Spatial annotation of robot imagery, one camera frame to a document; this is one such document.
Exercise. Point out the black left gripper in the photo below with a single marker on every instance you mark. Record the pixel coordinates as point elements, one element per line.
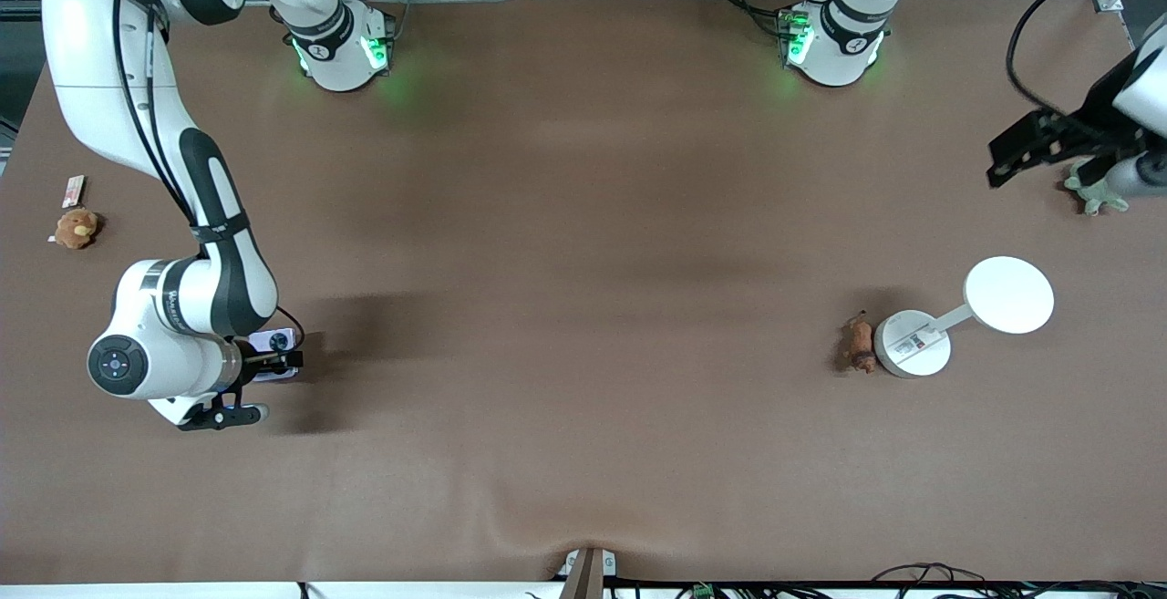
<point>1092,116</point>

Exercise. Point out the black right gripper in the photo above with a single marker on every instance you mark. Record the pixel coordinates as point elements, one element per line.
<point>253,359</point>

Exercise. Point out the lilac flip phone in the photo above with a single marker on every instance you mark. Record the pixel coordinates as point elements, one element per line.
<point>273,339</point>

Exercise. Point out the brown lion statue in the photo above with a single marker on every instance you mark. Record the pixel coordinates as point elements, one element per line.
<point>860,344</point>

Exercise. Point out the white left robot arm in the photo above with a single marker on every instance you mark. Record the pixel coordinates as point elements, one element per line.
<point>848,43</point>

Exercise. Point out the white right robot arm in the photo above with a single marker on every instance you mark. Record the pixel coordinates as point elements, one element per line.
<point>100,79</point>

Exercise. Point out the green plush turtle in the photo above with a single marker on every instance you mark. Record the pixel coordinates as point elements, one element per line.
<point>1094,200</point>

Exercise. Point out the white round desk lamp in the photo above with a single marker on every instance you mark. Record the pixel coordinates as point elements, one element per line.
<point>1007,296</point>

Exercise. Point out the brown plush toy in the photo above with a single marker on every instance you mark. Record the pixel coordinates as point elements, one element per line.
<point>77,228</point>

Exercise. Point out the small printed card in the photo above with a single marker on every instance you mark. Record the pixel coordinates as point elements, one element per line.
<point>74,191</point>

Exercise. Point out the metal table clamp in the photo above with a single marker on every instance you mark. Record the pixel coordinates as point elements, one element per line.
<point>586,573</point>

